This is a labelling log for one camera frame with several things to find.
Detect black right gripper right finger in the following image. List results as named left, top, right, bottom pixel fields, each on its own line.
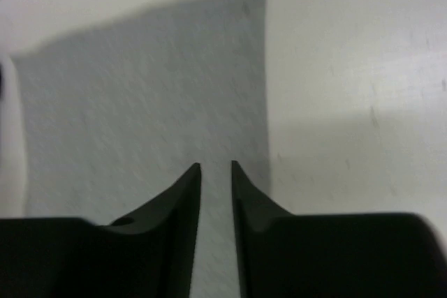
left=231, top=161, right=446, bottom=297

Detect grey tank top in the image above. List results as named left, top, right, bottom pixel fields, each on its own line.
left=13, top=0, right=270, bottom=297

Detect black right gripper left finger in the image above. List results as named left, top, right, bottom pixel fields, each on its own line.
left=1, top=164, right=201, bottom=297

